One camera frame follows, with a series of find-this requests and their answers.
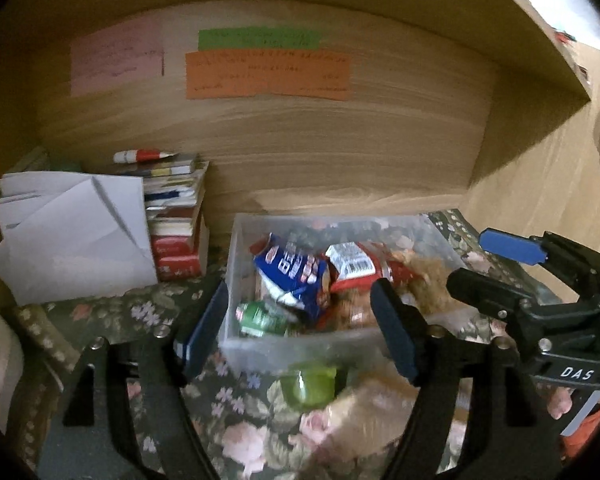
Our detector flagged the pink sticky note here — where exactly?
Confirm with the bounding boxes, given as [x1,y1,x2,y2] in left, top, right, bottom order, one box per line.
[70,15,164,96]

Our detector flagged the red and white pen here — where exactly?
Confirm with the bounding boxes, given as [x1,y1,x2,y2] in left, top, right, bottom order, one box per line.
[113,148,178,164]

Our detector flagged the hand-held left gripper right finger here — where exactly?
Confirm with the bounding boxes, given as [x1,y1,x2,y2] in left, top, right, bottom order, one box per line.
[370,277,563,480]

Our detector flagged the stack of small books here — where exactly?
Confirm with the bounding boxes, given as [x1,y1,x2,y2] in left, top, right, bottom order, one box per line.
[112,154,211,281]

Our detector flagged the person's right hand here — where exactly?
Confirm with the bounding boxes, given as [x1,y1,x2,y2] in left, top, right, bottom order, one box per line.
[546,387,575,421]

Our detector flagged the clear plastic storage box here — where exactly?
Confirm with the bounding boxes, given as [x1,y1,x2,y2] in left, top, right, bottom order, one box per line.
[217,212,468,376]

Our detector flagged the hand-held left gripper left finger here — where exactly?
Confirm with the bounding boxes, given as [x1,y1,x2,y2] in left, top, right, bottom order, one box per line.
[37,280,229,480]

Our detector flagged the blue biscuit packet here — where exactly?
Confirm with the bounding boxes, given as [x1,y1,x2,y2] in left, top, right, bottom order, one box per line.
[252,232,331,326]

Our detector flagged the dark floral tablecloth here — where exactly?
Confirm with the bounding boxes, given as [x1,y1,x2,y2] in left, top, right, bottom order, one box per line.
[10,209,566,480]

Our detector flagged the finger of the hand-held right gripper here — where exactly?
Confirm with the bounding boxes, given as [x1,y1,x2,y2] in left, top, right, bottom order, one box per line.
[479,228,600,301]
[446,267,531,326]

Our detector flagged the small green candy packet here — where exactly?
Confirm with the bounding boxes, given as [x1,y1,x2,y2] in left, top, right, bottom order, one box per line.
[237,301,293,338]

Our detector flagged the green sticky note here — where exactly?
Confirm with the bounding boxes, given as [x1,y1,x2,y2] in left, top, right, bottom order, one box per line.
[198,26,322,52]

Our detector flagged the wooden desk hutch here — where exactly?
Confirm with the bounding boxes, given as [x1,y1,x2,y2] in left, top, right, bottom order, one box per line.
[0,0,600,480]

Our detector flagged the white folded papers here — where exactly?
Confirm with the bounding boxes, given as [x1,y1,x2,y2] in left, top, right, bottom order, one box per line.
[0,171,159,306]

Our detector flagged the orange sticky note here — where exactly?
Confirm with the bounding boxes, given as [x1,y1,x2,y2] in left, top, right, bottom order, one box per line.
[185,50,352,102]

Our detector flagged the green jelly cup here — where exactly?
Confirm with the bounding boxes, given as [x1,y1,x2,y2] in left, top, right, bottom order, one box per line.
[280,362,338,408]

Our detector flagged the beige puffed snack packet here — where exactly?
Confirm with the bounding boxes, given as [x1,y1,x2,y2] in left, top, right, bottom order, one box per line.
[407,255,448,311]

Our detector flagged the red snack packet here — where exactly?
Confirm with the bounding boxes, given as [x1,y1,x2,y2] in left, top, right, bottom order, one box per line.
[325,241,411,306]

